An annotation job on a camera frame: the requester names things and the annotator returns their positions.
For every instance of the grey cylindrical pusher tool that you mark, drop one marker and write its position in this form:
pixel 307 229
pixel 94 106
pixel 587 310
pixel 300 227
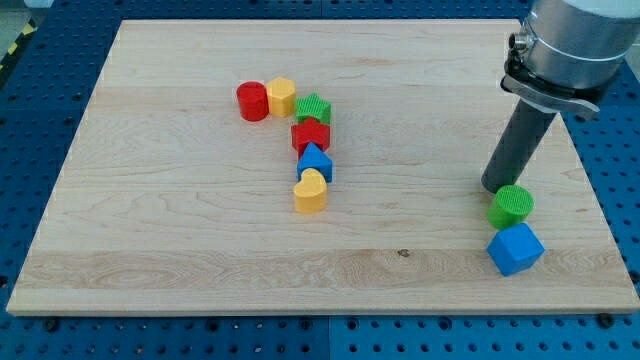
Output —
pixel 519 140

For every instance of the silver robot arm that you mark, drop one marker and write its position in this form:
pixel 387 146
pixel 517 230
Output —
pixel 563 59

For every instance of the green cylinder block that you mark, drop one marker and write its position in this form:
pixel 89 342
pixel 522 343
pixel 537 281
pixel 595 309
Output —
pixel 510 206

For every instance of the blue cube block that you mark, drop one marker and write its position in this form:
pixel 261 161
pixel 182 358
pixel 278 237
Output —
pixel 515 249

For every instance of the green star block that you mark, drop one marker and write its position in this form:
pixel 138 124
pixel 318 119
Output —
pixel 313 106

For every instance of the blue triangle block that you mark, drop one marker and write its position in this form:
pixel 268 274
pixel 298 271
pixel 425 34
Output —
pixel 314 157

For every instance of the red star block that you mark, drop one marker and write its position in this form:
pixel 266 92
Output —
pixel 309 131

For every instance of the yellow heart block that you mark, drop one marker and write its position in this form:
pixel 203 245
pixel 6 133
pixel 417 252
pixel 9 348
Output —
pixel 310 193

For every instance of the yellow hexagon block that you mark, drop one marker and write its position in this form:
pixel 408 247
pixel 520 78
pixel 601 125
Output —
pixel 281 95

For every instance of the red cylinder block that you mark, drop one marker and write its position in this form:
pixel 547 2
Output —
pixel 252 101

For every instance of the wooden board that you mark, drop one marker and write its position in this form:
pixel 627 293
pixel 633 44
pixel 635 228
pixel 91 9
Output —
pixel 169 203

